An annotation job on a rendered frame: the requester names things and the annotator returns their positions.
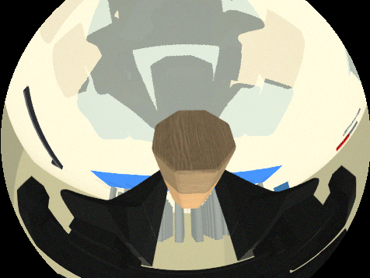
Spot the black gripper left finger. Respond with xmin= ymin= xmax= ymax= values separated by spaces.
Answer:
xmin=60 ymin=170 xmax=167 ymax=267

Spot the blue tape strip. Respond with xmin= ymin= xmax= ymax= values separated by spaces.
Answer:
xmin=91 ymin=166 xmax=282 ymax=189

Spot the blue cube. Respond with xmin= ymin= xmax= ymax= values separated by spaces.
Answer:
xmin=274 ymin=182 xmax=289 ymax=192

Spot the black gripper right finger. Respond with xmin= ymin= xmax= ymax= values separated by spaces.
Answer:
xmin=214 ymin=170 xmax=319 ymax=261

